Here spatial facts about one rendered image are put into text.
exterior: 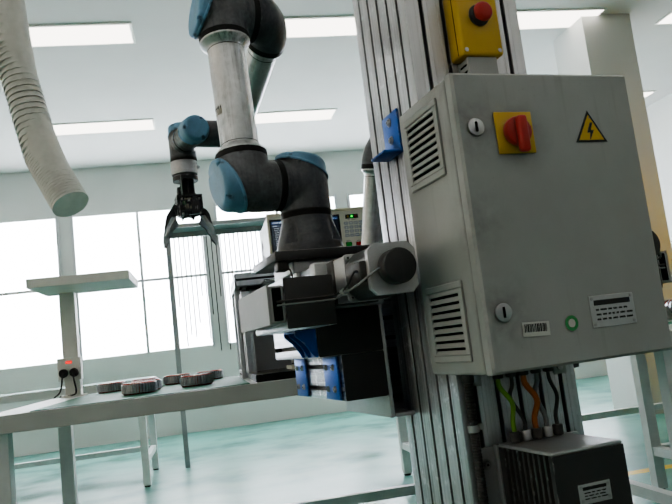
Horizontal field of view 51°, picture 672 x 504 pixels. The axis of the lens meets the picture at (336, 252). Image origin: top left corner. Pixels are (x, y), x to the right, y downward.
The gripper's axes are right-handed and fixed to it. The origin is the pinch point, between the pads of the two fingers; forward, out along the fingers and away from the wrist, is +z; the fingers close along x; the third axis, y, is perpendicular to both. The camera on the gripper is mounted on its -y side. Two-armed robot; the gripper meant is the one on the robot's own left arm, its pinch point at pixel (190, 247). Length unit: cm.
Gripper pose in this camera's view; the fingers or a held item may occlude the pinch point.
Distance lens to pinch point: 205.3
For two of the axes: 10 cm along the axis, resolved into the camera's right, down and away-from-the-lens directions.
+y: 3.1, -1.6, -9.4
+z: 1.2, 9.8, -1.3
